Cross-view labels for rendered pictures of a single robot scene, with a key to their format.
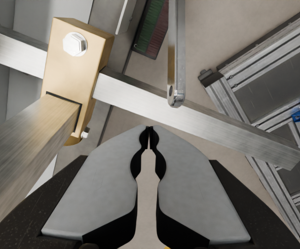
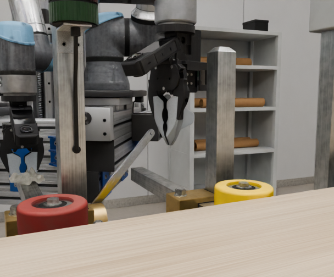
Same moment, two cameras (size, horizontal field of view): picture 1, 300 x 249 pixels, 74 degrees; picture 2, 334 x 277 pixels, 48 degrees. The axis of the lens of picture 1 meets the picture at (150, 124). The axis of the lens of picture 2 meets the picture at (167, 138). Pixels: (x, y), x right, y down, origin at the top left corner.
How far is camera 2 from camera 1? 64 cm
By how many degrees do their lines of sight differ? 64
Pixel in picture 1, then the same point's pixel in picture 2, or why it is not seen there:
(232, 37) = not seen: outside the picture
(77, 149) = not seen: hidden behind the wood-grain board
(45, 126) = (208, 158)
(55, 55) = (194, 197)
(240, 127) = (145, 177)
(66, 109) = (207, 178)
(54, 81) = (207, 194)
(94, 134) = not seen: hidden behind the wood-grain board
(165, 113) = (171, 184)
